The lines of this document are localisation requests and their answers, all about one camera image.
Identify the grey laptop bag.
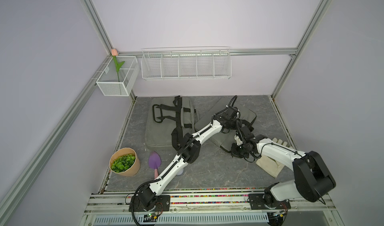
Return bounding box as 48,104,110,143
195,96,257,153

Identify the grey bag with black straps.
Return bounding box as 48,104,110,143
145,96,199,151

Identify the lilac computer mouse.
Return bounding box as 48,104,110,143
177,169,184,176

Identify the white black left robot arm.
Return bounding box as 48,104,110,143
130,108,241,212

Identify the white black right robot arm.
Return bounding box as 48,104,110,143
231,133,336,209

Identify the beige work glove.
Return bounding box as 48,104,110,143
256,138,295,178

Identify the purple pink object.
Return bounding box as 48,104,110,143
148,152,162,179

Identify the brown pot with green plant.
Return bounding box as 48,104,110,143
109,148,141,177

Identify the artificial pink tulip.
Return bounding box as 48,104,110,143
111,48,125,82

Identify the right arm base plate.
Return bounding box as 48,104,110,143
247,193,291,210

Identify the white wire wall shelf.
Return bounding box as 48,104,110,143
141,46,232,80

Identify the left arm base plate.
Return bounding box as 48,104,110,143
129,195,171,213

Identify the white mesh wall basket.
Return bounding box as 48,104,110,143
96,56,140,96

